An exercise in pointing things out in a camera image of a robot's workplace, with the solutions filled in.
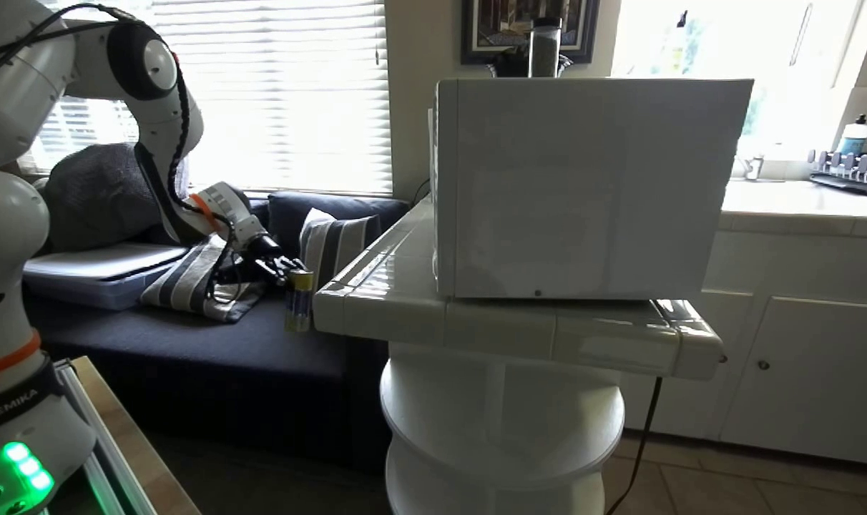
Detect white kitchen cabinets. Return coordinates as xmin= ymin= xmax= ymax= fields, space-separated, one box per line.
xmin=622 ymin=178 xmax=867 ymax=469

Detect grey blue sofa cushion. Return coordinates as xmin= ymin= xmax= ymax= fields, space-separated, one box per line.
xmin=41 ymin=140 xmax=171 ymax=255

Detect dish rack with dishes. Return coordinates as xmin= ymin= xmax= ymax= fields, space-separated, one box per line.
xmin=810 ymin=149 xmax=867 ymax=198

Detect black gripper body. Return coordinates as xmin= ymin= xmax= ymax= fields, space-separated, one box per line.
xmin=244 ymin=228 xmax=290 ymax=279

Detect black microwave power cable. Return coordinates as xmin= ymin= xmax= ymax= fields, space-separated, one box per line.
xmin=604 ymin=375 xmax=666 ymax=515

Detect dark blue sofa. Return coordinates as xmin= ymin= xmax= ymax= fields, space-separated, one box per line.
xmin=21 ymin=189 xmax=413 ymax=465

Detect yellow and blue spray can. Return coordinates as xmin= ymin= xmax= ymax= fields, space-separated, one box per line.
xmin=285 ymin=269 xmax=317 ymax=334

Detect white microwave oven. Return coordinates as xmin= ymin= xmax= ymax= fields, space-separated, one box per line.
xmin=428 ymin=76 xmax=756 ymax=303

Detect white window blinds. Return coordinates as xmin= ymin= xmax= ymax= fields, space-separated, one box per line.
xmin=21 ymin=0 xmax=398 ymax=198

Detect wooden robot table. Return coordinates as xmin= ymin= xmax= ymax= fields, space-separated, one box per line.
xmin=55 ymin=351 xmax=201 ymax=515

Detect large dark framed picture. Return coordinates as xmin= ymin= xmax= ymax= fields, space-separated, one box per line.
xmin=457 ymin=0 xmax=600 ymax=69

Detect metal travel tumbler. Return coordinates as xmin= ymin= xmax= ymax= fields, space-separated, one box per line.
xmin=527 ymin=17 xmax=563 ymax=79

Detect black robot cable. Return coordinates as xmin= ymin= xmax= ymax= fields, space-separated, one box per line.
xmin=0 ymin=0 xmax=142 ymax=89

